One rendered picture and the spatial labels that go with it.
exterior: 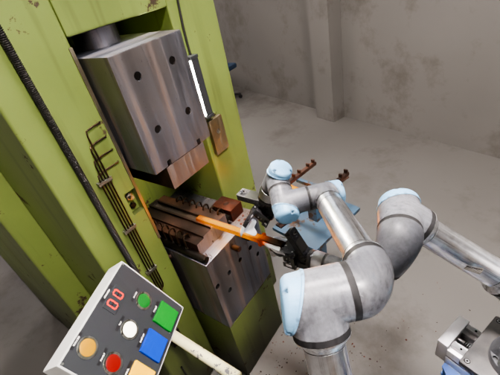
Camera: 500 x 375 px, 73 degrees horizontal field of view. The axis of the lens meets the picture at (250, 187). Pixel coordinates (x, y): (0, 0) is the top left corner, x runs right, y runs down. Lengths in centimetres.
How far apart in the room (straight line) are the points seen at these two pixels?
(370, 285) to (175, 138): 84
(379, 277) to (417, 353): 155
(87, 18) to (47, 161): 45
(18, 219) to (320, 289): 131
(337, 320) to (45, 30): 104
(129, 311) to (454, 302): 191
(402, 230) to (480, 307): 159
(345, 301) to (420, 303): 175
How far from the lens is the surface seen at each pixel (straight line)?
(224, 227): 144
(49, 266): 179
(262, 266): 183
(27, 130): 114
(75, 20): 121
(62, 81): 118
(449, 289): 252
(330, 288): 66
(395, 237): 93
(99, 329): 109
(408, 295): 243
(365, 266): 69
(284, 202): 99
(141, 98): 114
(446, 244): 108
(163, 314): 121
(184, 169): 129
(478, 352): 132
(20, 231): 168
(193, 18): 151
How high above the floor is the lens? 192
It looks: 34 degrees down
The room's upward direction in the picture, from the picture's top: 13 degrees counter-clockwise
